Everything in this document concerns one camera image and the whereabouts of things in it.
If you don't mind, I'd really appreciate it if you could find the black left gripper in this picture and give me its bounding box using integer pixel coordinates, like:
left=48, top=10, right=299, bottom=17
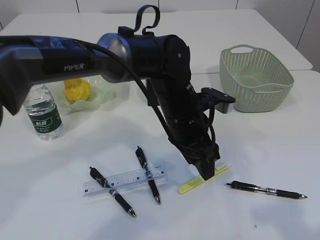
left=159, top=84, right=221, bottom=181

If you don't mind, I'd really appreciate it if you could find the yellow utility knife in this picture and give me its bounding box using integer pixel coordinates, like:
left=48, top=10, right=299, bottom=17
left=177, top=161, right=231, bottom=195

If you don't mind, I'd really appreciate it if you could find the yellow pear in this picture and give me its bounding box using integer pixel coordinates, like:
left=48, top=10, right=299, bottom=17
left=64, top=78, right=92, bottom=104

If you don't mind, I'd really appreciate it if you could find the clear water bottle green label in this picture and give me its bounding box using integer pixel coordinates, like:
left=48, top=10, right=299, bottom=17
left=23, top=84, right=64, bottom=141

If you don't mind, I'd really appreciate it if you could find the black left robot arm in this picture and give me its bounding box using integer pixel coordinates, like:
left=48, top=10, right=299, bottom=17
left=0, top=34, right=220, bottom=180

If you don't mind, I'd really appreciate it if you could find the black pen right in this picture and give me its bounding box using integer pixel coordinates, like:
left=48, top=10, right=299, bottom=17
left=226, top=180, right=308, bottom=200

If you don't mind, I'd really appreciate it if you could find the transparent plastic ruler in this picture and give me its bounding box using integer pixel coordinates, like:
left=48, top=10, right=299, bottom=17
left=82, top=165, right=168, bottom=197

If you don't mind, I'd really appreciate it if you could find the black pen over ruler middle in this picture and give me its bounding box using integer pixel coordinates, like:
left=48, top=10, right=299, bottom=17
left=135, top=146, right=161, bottom=205

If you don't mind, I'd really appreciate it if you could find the black square pen holder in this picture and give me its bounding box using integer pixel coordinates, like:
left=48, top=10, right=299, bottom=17
left=146, top=79, right=160, bottom=107

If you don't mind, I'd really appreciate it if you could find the green woven plastic basket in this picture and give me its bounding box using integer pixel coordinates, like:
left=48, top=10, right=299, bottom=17
left=219, top=44, right=295, bottom=113

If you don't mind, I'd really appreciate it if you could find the black pen under ruler left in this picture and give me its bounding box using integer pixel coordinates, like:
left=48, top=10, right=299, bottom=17
left=89, top=166, right=137, bottom=218

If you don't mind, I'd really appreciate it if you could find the green wavy glass plate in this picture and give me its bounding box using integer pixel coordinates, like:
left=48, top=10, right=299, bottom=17
left=46, top=75, right=130, bottom=112

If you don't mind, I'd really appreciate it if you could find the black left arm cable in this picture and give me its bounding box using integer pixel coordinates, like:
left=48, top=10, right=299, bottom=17
left=76, top=4, right=217, bottom=161

